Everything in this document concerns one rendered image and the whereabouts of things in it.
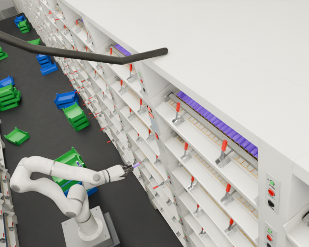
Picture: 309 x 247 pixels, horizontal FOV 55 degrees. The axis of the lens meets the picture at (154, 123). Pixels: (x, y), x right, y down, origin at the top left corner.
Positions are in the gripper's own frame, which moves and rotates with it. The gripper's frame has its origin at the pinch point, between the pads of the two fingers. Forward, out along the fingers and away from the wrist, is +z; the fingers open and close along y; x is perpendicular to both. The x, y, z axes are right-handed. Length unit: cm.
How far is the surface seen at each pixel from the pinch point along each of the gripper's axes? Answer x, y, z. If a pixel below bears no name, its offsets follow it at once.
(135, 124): 30.8, -2.5, 6.3
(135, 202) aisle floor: -85, -44, 22
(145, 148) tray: 11.9, -0.2, 12.0
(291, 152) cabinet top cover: 94, 112, -11
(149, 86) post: 79, 44, -8
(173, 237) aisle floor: -82, 8, 32
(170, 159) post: 38, 44, 4
